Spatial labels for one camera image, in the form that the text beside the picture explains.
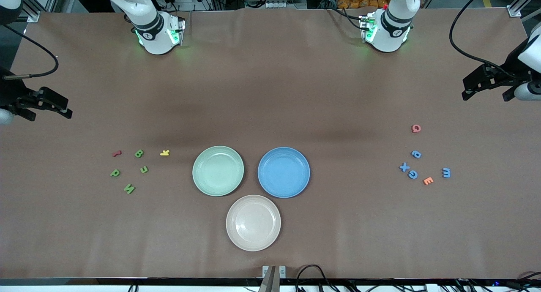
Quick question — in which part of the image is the brown table cover sheet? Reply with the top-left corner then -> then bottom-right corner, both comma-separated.
0,7 -> 541,280

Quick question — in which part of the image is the pale pink plate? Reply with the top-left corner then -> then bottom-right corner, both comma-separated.
226,194 -> 281,252

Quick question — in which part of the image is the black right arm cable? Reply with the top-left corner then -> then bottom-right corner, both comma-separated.
0,24 -> 60,80

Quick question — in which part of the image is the black arm base cable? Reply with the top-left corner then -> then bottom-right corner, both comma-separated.
323,0 -> 366,30

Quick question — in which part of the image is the black looped cable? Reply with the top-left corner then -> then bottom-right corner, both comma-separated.
295,264 -> 339,292

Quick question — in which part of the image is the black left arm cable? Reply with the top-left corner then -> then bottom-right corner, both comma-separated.
449,0 -> 525,79

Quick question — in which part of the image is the blue plate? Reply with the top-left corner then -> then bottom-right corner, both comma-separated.
257,147 -> 311,199

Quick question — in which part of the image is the metal table clamp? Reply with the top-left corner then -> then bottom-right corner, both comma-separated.
262,265 -> 287,292

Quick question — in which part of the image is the aluminium frame strut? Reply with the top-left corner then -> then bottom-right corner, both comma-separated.
21,0 -> 41,23
507,0 -> 541,19

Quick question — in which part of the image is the pale green plate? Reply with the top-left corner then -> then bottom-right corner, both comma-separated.
192,146 -> 245,197

